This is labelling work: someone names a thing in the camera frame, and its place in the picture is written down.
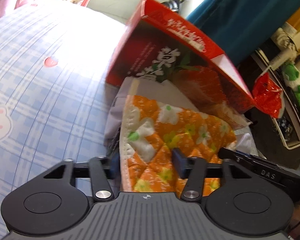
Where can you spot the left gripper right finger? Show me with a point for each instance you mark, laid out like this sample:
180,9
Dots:
180,163

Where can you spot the green plush toy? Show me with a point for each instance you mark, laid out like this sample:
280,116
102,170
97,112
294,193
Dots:
291,77

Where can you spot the red plastic bag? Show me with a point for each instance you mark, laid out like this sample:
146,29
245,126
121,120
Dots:
268,96

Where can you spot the blue plaid bed sheet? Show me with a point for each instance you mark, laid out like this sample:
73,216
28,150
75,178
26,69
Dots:
54,100

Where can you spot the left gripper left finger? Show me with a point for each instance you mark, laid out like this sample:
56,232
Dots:
114,165

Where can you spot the red strawberry cardboard box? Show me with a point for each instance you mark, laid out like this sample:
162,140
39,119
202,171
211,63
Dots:
160,45

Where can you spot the orange floral quilted mitt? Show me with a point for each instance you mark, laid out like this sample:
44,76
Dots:
147,140

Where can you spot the teal curtain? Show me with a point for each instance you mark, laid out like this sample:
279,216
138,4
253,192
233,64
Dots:
240,26

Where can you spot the white wire rack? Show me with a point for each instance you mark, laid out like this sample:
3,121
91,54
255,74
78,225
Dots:
288,126

